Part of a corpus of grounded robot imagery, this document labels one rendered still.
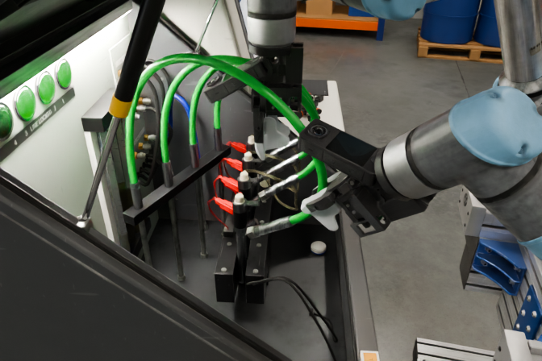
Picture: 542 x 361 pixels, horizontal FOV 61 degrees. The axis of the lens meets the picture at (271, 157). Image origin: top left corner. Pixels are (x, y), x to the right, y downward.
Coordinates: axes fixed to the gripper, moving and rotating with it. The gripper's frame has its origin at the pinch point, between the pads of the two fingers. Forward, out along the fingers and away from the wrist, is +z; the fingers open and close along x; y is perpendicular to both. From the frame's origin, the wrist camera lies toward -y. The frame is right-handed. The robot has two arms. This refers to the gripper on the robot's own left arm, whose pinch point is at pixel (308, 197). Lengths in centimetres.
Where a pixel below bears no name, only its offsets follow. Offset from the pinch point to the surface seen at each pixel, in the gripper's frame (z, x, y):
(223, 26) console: 25, 30, -37
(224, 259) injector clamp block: 31.7, -5.1, 2.1
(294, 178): 18.7, 12.6, -1.1
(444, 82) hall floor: 225, 354, 65
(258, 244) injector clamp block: 31.0, 2.5, 5.0
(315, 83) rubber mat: 76, 86, -14
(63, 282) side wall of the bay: -0.4, -32.8, -14.2
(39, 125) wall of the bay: 12.0, -19.9, -35.0
